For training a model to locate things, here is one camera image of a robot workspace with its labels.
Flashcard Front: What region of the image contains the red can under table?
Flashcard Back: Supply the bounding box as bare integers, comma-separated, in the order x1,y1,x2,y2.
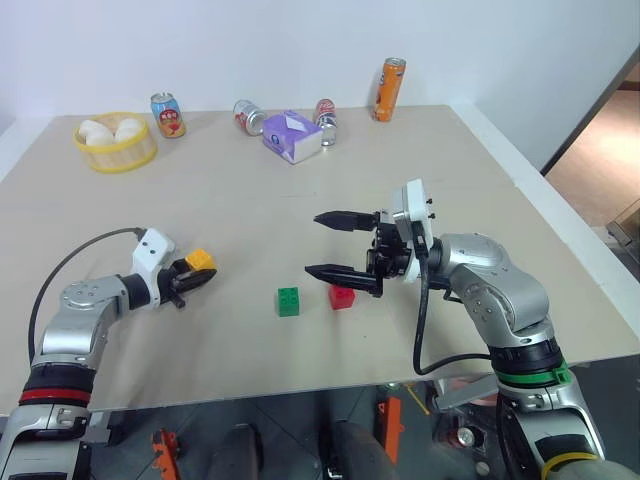
448,426,485,450

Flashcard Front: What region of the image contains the orange clamp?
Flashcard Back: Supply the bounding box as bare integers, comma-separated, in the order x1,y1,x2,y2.
151,427,185,480
376,396,404,467

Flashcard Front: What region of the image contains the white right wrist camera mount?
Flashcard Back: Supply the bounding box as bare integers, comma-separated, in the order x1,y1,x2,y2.
390,178,437,285

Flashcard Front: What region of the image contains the tall orange drink can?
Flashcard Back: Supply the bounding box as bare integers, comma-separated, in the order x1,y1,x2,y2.
370,56,408,124

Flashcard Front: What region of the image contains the blue and orange drink can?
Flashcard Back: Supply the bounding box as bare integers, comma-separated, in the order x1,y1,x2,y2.
150,91,188,140

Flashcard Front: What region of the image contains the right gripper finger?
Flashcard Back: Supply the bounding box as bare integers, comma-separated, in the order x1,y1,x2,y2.
304,262,385,299
312,209,382,234

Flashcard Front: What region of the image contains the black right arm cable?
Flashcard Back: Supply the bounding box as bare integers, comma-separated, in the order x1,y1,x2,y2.
411,238,494,377

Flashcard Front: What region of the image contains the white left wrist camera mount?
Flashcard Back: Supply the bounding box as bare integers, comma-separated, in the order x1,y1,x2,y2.
131,227,178,307

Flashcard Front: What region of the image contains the metal cart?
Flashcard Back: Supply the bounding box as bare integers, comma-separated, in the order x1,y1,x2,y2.
605,196,640,262

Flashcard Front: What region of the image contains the purple tissue box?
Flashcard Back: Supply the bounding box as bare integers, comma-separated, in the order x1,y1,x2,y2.
261,109,325,166

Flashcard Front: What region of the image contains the red toy cube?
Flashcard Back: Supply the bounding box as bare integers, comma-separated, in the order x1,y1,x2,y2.
328,285,357,311

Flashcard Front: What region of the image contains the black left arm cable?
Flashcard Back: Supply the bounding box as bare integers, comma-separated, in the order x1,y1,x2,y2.
27,226,148,362

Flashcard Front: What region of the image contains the white steamed bun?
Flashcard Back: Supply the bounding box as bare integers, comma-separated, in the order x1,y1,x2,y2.
114,115,144,143
77,118,115,147

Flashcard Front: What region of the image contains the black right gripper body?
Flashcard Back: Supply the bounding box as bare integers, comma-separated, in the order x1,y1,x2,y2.
365,209,410,282

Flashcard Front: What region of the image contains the yellow bamboo steamer basket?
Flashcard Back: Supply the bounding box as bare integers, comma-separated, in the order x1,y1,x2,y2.
73,111,159,175

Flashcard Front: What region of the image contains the grey metal bracket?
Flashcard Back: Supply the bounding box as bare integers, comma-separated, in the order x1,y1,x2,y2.
433,374,499,414

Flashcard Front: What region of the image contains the red and silver drink can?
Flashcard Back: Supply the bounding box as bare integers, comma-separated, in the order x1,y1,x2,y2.
232,98,269,137

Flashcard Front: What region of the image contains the red and blue drink can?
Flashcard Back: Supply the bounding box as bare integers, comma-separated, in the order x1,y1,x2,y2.
313,97,341,148

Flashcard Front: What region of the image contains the yellow toy cube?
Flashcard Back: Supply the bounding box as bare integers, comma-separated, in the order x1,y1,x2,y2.
184,247,217,274

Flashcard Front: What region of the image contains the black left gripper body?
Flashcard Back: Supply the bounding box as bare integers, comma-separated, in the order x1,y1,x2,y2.
157,258,189,309

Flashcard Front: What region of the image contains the green toy cube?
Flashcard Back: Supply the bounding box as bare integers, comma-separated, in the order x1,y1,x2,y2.
275,286,304,318

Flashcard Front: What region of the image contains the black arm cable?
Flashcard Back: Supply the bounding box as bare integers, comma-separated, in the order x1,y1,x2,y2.
27,226,148,362
411,238,494,377

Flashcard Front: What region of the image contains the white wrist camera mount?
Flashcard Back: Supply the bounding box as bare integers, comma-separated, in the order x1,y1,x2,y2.
131,227,178,307
390,178,437,285

